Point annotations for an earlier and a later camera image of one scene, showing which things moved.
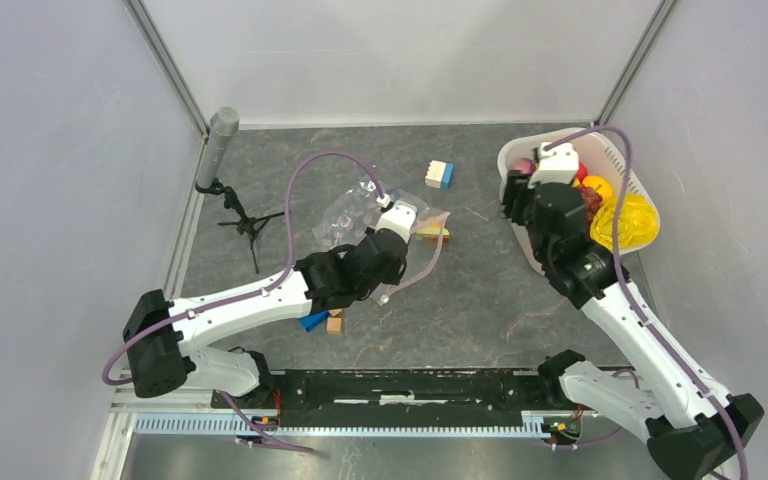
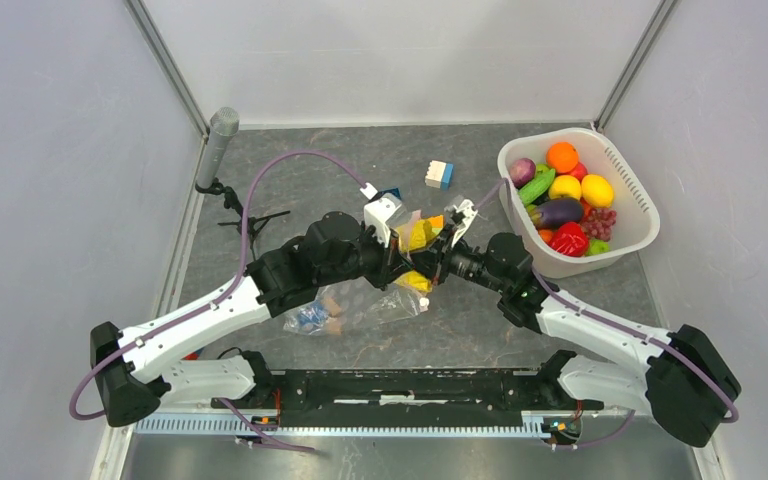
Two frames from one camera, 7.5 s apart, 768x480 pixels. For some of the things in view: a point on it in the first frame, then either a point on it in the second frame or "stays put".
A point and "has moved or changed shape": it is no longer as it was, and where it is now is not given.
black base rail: [400, 399] stays put
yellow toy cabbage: [639, 223] to [412, 236]
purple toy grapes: [591, 199] to [600, 222]
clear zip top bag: [343, 225] has moved or changed shape
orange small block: [334, 326] stays put
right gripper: [516, 188] to [435, 262]
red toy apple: [581, 171] stays put
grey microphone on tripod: [224, 122] stays put
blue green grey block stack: [311, 321] stays put
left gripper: [393, 276] stays put
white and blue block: [440, 175] stays put
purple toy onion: [524, 165] stays put
